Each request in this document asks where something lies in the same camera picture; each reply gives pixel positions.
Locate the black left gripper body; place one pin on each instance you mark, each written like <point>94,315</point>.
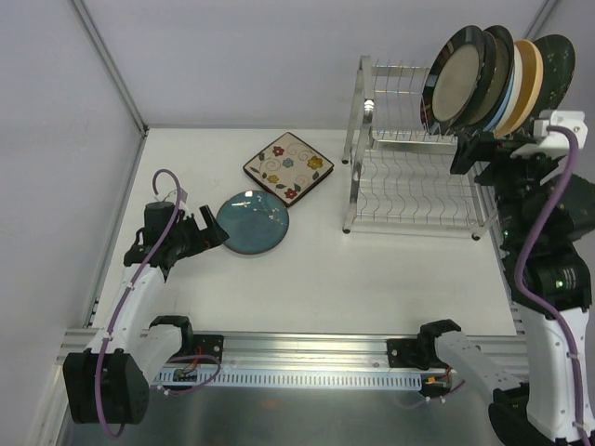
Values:
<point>200,230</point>

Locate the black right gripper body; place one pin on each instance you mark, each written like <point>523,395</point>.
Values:
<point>471,151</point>

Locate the teal blossom plate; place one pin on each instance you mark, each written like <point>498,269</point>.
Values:
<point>255,220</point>

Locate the blue bear plate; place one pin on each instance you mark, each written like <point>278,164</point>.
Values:
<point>504,111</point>

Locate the striped rim round plate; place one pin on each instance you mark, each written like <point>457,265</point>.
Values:
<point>451,80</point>

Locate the yellow bear plate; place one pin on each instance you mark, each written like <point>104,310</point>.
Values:
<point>532,72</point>

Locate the grey reindeer plate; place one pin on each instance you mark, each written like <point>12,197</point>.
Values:
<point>477,107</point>

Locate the square floral plate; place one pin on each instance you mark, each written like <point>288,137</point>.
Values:
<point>288,168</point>

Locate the cream bear plate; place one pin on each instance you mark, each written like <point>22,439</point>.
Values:
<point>517,84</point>

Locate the brown rimmed cream plate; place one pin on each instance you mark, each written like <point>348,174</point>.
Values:
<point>497,96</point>

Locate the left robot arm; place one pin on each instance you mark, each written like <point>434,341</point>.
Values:
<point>108,382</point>

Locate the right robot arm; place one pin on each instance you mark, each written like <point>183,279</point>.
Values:
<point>543,209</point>

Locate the metal dish rack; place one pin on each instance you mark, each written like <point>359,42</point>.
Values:
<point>400,178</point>

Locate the dark green floral plate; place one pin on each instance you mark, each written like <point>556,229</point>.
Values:
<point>558,54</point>

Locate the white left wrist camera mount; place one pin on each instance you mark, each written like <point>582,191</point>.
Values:
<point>174,195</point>

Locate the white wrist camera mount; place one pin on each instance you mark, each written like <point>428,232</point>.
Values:
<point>174,195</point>
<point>554,144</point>

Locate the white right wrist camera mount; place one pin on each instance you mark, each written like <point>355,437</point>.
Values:
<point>554,144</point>

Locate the aluminium mounting rail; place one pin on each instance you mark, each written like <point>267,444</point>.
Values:
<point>301,352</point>

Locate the white slotted cable duct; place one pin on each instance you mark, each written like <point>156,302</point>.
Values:
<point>377,380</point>

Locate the aluminium frame post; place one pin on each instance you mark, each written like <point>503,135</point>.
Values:
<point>91,29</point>

